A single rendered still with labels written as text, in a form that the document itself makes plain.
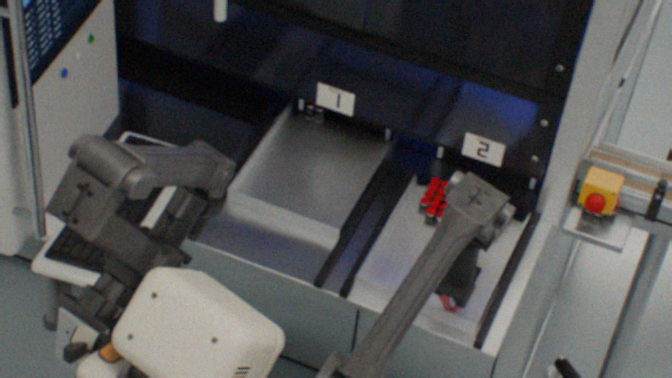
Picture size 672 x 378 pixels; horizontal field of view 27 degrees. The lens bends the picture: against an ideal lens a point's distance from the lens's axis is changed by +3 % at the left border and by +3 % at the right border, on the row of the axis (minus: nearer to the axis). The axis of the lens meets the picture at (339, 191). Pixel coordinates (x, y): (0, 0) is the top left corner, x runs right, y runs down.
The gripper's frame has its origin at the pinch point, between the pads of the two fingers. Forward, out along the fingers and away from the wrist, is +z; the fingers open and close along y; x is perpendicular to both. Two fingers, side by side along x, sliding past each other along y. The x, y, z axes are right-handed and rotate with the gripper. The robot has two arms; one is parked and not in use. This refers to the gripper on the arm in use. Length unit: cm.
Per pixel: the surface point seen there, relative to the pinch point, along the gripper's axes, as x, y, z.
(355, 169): 33.5, 31.0, 0.2
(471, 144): 10.1, 34.6, -14.2
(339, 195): 33.3, 21.8, 0.9
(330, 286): 24.4, -2.7, 3.2
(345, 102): 39, 34, -14
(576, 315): -16, 101, 83
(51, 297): 100, 14, 58
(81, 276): 73, -17, 12
